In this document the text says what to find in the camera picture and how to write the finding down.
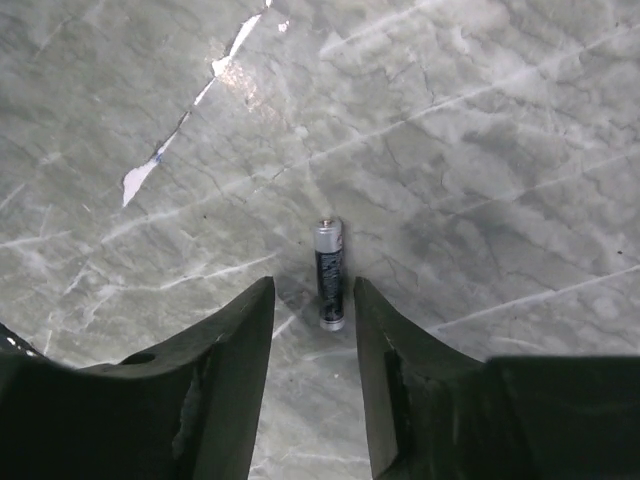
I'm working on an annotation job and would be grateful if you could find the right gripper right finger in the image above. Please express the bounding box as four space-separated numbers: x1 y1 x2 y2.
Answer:
354 277 639 479

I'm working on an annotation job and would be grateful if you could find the black battery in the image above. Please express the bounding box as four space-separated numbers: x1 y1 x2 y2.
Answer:
314 217 345 332

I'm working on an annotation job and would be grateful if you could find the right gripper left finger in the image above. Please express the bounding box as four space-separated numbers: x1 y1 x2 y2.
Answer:
1 277 275 479

